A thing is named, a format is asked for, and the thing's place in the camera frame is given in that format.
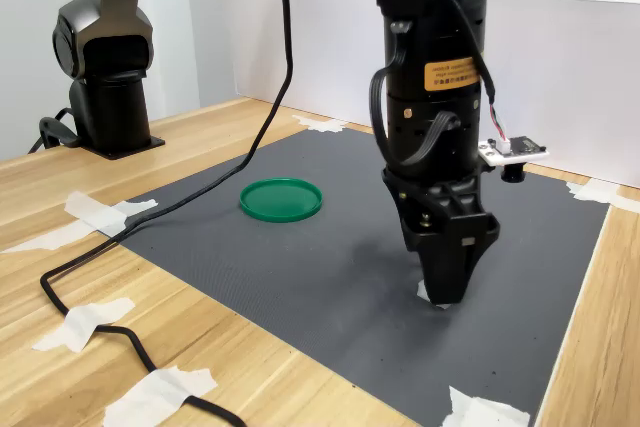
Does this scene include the small white plastic terminal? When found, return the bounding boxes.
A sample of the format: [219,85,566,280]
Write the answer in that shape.
[416,279,454,311]

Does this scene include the white tape piece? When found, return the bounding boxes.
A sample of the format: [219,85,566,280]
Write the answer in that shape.
[439,385,531,427]
[0,190,159,254]
[564,179,640,213]
[102,365,219,427]
[32,296,136,353]
[292,114,351,134]

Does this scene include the large white partition board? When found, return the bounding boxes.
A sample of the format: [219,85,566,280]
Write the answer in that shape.
[219,0,640,188]

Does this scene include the long black camera cable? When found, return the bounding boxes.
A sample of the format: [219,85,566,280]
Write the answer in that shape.
[39,0,509,427]

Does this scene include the black flat gripper cable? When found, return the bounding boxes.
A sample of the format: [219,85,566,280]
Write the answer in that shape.
[368,20,459,168]

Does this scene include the black base power cable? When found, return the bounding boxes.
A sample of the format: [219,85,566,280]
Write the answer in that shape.
[27,106,81,154]

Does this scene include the small camera circuit board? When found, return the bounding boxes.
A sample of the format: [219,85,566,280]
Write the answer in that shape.
[477,134,551,183]

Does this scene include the dark grey mat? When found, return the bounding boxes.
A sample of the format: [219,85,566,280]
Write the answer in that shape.
[117,127,614,427]

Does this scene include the round green lid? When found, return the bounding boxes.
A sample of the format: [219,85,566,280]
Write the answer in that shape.
[238,176,324,223]

